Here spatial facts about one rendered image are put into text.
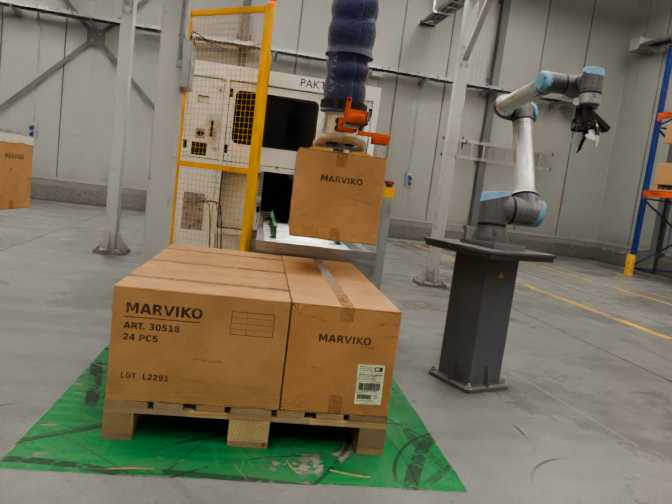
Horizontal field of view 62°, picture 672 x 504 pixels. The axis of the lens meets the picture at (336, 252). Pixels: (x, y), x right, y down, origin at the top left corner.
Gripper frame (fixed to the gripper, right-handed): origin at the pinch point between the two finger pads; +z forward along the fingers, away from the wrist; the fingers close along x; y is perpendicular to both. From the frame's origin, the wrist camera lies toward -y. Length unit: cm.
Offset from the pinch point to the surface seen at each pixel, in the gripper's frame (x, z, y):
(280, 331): 41, 87, 128
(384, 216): -138, 35, 59
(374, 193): -15, 30, 91
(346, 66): -32, -29, 109
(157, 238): -153, 68, 209
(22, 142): -92, 22, 275
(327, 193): -16, 33, 112
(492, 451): 27, 129, 38
